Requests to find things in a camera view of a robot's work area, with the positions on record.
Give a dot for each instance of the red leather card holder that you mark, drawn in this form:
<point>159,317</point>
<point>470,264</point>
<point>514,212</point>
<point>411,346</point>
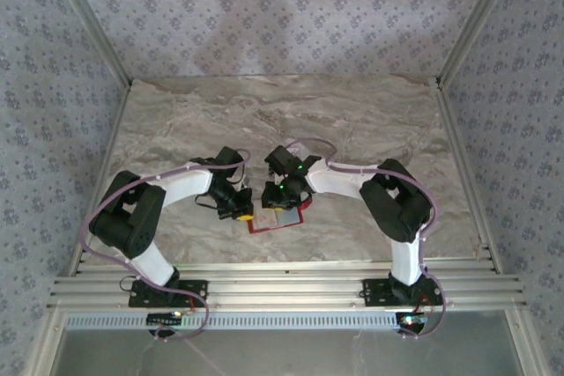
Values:
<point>288,219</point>

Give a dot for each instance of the pink blossom VIP credit card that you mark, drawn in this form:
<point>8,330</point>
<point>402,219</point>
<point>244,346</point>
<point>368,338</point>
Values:
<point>265,221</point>

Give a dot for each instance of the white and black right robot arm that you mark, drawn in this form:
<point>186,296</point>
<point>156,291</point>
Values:
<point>392,204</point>

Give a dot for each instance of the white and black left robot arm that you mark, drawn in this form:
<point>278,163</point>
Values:
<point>125,222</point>

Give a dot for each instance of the clear plastic container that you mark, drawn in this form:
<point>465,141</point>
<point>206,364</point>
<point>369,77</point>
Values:
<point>246,181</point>

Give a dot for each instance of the small circuit board with LED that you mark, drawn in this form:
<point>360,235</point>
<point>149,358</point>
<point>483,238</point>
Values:
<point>412,319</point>
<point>163,318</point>

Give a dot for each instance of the grey metal panel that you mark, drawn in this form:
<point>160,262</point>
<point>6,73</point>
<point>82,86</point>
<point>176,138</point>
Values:
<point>286,354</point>

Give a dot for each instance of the narrow aluminium frame rail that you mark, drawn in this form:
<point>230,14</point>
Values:
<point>286,267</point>

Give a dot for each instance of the wide aluminium frame rail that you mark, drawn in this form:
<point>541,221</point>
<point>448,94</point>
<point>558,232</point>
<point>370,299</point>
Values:
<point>286,294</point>

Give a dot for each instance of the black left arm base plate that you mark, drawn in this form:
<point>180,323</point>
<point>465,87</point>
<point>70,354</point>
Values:
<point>145,297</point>

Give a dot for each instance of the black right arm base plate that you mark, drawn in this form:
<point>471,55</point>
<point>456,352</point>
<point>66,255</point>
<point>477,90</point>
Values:
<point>374,292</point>

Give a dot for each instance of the aluminium side frame rail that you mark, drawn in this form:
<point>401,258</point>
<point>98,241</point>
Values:
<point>467,182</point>
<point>99,164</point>

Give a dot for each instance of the aluminium corner post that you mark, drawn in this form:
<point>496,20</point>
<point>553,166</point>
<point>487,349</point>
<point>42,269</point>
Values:
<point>88,19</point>
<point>478,19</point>

